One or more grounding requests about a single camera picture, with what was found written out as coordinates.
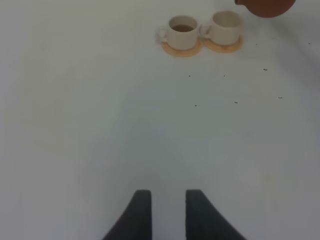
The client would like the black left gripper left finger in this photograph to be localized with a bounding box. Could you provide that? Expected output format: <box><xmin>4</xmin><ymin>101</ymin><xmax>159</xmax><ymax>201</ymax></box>
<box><xmin>103</xmin><ymin>190</ymin><xmax>152</xmax><ymax>240</ymax></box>

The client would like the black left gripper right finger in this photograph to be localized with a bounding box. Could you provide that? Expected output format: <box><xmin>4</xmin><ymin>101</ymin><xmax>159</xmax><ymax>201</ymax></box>
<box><xmin>185</xmin><ymin>189</ymin><xmax>246</xmax><ymax>240</ymax></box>

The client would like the brown clay teapot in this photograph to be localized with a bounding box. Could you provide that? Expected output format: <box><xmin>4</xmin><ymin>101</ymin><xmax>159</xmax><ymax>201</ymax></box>
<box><xmin>234</xmin><ymin>0</ymin><xmax>296</xmax><ymax>18</ymax></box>

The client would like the left orange round coaster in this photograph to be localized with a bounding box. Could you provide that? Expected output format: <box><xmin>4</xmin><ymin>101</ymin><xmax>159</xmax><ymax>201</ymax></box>
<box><xmin>161</xmin><ymin>39</ymin><xmax>203</xmax><ymax>58</ymax></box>

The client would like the orange round coaster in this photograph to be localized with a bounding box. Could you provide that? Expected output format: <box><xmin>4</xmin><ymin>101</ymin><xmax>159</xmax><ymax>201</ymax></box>
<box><xmin>161</xmin><ymin>39</ymin><xmax>203</xmax><ymax>58</ymax></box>
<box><xmin>202</xmin><ymin>36</ymin><xmax>243</xmax><ymax>54</ymax></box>

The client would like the right orange round coaster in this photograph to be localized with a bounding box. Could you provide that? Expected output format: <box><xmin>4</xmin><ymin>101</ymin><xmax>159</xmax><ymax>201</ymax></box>
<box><xmin>202</xmin><ymin>36</ymin><xmax>243</xmax><ymax>54</ymax></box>

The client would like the left white teacup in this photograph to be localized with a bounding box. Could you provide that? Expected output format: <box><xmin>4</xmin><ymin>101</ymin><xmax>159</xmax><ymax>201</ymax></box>
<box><xmin>156</xmin><ymin>15</ymin><xmax>199</xmax><ymax>51</ymax></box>

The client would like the white teacup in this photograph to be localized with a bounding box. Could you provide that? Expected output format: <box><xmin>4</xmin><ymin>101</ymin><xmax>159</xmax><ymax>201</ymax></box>
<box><xmin>199</xmin><ymin>10</ymin><xmax>243</xmax><ymax>46</ymax></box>
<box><xmin>156</xmin><ymin>15</ymin><xmax>199</xmax><ymax>51</ymax></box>

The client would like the right white teacup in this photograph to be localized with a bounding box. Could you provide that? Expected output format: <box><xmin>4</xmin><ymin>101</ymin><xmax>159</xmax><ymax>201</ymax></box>
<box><xmin>199</xmin><ymin>10</ymin><xmax>243</xmax><ymax>46</ymax></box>

